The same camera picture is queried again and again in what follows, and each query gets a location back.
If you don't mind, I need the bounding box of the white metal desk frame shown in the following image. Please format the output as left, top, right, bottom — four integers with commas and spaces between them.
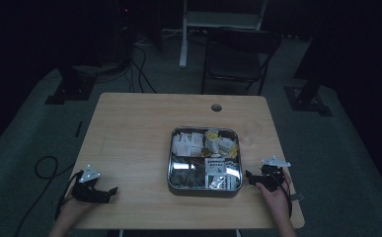
179, 0, 268, 69

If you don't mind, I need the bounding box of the black folding chair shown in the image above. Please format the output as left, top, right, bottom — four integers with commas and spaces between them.
200, 27, 282, 97

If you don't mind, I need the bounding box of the pile of white sachets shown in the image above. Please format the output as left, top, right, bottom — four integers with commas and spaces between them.
171, 130, 206, 158

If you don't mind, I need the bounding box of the clear glass cup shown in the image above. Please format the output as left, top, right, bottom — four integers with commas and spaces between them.
239, 119, 264, 148

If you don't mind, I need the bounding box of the person's right hand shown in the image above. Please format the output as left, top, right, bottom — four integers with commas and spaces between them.
256, 171, 293, 222

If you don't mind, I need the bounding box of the pile of dark mesh tea bags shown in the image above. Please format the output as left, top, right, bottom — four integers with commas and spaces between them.
170, 156, 206, 190

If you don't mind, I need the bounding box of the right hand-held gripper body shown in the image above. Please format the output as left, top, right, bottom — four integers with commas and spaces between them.
258, 155, 292, 194

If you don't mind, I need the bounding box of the black looped floor cable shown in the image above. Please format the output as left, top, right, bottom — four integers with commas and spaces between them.
13, 155, 76, 237

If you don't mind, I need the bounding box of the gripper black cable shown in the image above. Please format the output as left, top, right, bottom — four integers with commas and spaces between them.
276, 176, 294, 219
54, 170, 84, 220

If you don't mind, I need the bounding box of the person's left hand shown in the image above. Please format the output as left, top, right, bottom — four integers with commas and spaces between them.
59, 197, 96, 228

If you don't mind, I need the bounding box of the black equipment tower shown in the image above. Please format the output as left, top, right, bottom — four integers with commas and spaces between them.
112, 0, 137, 65

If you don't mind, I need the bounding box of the black floor cables bundle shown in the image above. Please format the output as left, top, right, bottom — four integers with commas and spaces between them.
124, 43, 158, 95

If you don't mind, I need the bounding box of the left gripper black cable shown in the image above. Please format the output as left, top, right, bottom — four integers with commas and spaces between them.
54, 170, 84, 220

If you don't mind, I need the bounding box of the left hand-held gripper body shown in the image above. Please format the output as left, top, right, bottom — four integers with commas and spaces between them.
71, 164, 115, 204

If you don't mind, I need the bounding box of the clear lid with brass knob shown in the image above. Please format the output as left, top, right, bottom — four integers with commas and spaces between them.
168, 126, 244, 193

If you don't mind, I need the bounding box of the black stand base plate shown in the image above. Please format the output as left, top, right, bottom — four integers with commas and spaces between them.
44, 65, 98, 106
283, 85, 334, 118

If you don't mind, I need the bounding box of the row of black-and-white packets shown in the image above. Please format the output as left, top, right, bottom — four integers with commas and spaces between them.
204, 157, 242, 192

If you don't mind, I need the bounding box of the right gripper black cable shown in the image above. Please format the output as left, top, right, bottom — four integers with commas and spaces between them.
276, 176, 294, 219

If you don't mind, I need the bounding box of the pile of yellow-tagged tea bags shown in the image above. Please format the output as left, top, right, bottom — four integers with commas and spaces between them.
204, 129, 240, 160

